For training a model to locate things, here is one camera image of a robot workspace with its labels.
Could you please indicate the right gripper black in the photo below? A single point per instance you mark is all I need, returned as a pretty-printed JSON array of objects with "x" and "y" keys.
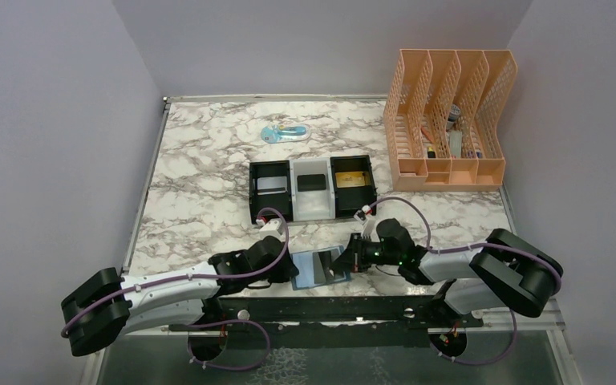
[{"x": 352, "y": 259}]

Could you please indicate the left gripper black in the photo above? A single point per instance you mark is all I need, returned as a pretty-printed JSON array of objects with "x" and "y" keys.
[{"x": 286, "y": 273}]

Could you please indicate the blue leather card holder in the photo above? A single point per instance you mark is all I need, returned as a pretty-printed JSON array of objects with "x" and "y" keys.
[{"x": 314, "y": 268}]

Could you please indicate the white credit card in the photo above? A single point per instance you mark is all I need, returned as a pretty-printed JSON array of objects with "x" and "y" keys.
[{"x": 271, "y": 185}]

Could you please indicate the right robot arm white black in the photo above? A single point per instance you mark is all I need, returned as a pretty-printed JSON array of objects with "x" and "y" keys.
[{"x": 502, "y": 271}]

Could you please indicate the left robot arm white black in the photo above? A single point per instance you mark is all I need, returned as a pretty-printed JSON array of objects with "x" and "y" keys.
[{"x": 107, "y": 306}]

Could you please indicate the black card in middle tray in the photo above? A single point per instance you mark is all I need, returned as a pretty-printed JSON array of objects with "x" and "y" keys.
[{"x": 311, "y": 182}]

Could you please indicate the gold card in right tray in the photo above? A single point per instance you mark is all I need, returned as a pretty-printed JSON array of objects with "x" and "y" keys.
[{"x": 351, "y": 179}]

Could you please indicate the black left tray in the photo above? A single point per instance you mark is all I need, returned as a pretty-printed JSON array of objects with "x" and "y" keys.
[{"x": 282, "y": 202}]

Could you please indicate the black tray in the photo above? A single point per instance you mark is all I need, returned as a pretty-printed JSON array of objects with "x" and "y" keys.
[
  {"x": 282, "y": 202},
  {"x": 348, "y": 200}
]

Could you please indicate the black right tray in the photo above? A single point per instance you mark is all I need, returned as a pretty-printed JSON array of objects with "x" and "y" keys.
[{"x": 348, "y": 200}]

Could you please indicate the white middle tray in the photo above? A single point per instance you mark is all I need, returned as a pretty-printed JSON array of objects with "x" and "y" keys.
[{"x": 316, "y": 205}]

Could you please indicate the blue blister pack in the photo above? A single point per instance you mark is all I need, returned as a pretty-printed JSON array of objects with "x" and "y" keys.
[{"x": 278, "y": 133}]

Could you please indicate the grey item in organizer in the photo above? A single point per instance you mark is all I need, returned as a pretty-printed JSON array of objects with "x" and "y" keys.
[{"x": 455, "y": 138}]

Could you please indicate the orange plastic file organizer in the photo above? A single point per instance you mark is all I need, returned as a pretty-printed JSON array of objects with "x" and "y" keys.
[{"x": 425, "y": 85}]

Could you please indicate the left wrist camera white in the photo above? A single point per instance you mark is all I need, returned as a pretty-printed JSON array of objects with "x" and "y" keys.
[{"x": 271, "y": 228}]

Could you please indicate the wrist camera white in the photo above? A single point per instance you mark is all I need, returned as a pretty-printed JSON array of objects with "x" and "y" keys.
[
  {"x": 271, "y": 228},
  {"x": 365, "y": 217}
]

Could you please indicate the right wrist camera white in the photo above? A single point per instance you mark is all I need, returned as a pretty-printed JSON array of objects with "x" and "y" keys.
[{"x": 365, "y": 217}]

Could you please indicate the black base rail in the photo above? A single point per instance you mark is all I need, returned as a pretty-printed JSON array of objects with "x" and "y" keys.
[{"x": 332, "y": 309}]

